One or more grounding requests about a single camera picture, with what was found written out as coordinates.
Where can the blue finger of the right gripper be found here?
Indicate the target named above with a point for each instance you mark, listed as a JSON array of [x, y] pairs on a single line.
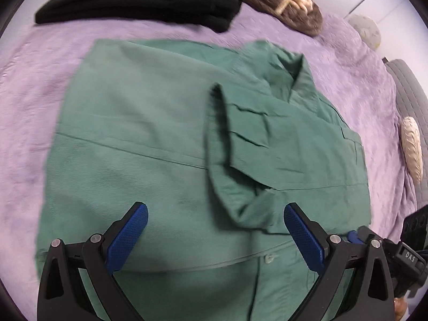
[[354, 236]]

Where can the round white patterned pillow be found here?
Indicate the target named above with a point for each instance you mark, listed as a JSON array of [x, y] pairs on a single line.
[[367, 29]]

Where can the person's left hand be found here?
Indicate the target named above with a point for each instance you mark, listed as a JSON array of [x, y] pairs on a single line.
[[400, 307]]

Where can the black folded garment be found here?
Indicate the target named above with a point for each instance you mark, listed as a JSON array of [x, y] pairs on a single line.
[[213, 14]]

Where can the brown fuzzy garment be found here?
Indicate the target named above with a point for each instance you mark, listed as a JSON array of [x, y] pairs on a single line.
[[310, 23]]

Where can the cream knitted pillow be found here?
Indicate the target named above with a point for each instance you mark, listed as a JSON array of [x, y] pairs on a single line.
[[412, 148]]

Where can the purple embossed bed blanket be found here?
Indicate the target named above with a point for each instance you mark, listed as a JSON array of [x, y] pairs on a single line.
[[36, 76]]

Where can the green button-up shirt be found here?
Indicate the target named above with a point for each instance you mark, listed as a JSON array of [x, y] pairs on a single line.
[[216, 142]]

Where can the grey quilted cushion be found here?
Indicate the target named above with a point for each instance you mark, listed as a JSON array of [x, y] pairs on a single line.
[[412, 101]]

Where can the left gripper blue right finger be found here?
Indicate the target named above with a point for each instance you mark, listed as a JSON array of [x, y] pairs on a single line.
[[369, 294]]

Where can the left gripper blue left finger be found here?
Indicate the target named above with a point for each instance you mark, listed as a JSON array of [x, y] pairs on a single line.
[[62, 294]]

